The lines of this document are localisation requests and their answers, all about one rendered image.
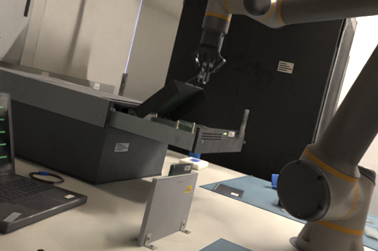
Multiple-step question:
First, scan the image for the light blue cable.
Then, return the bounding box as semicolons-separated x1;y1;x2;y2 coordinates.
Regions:
124;0;152;74

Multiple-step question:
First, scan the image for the blue mat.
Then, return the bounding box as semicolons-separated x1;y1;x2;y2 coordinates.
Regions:
199;175;309;224
198;237;258;251

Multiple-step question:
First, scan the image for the dark grey laptop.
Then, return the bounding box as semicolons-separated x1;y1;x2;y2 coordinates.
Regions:
0;92;89;234

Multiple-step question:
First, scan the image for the grey holder rail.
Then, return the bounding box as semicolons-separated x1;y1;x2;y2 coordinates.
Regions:
134;171;200;249

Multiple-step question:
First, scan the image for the thin wire shroud handle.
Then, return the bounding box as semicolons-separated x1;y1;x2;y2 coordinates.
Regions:
184;75;206;86

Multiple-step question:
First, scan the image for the grey server chassis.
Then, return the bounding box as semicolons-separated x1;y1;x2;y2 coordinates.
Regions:
0;66;169;185

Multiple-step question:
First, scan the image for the black coiled cable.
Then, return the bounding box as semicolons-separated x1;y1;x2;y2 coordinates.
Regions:
28;171;65;185

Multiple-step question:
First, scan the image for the green memory module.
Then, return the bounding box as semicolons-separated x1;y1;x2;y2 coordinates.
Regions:
168;163;193;177

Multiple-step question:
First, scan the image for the grey post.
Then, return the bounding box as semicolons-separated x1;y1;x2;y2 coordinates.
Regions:
119;73;131;97

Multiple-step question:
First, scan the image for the white box with blue label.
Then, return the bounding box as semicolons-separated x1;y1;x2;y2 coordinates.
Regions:
179;157;209;171

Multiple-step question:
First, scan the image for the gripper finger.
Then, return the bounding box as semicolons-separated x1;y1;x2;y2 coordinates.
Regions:
203;52;227;85
193;46;209;84

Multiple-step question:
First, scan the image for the black shroud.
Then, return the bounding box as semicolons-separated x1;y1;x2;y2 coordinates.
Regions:
134;79;209;122

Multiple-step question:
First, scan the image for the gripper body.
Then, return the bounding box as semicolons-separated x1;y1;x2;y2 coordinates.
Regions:
199;28;230;56

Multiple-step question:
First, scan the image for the grey server tray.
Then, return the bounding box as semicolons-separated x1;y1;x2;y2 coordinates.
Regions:
107;106;246;155

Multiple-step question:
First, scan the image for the grey tray handle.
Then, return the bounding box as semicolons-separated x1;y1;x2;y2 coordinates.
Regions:
237;109;250;146

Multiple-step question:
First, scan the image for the black rack cabinet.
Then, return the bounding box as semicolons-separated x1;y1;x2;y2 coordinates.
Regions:
164;0;358;185

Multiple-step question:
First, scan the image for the black card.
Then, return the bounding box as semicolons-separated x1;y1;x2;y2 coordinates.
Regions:
213;182;246;200

